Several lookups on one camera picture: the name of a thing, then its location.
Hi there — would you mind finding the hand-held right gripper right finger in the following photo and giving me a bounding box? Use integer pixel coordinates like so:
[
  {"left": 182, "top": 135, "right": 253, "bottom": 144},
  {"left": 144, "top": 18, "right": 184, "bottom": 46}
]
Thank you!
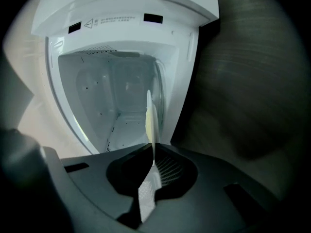
[{"left": 138, "top": 142, "right": 285, "bottom": 233}]

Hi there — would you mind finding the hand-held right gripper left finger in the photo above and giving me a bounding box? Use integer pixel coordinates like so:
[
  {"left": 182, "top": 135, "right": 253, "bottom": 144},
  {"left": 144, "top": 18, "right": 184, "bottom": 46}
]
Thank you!
[{"left": 60, "top": 143, "right": 155, "bottom": 233}]

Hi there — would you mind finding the pale yellow food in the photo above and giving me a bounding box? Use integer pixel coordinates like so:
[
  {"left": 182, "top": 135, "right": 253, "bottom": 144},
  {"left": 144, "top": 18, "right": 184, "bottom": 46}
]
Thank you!
[{"left": 144, "top": 107, "right": 153, "bottom": 141}]

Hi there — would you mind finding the white plate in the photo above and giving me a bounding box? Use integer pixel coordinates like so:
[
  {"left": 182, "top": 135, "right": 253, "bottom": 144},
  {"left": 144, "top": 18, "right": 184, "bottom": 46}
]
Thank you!
[{"left": 146, "top": 89, "right": 161, "bottom": 166}]

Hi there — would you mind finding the white microwave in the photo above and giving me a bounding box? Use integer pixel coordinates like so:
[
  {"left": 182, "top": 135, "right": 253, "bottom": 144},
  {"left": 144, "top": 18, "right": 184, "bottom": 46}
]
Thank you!
[{"left": 31, "top": 0, "right": 221, "bottom": 155}]

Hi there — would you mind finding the glass microwave turntable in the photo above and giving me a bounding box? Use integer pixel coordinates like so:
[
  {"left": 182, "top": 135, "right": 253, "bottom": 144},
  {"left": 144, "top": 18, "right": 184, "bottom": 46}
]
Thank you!
[{"left": 151, "top": 56, "right": 167, "bottom": 137}]

